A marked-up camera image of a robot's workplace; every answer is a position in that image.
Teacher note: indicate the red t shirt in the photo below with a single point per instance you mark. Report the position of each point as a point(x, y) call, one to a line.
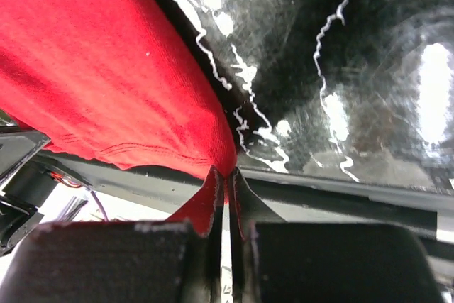
point(111, 80)

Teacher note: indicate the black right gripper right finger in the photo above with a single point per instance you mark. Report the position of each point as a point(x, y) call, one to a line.
point(278, 261)

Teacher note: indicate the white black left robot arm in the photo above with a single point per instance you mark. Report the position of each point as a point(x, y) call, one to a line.
point(26, 184)

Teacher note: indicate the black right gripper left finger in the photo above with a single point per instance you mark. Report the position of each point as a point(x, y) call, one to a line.
point(174, 260)

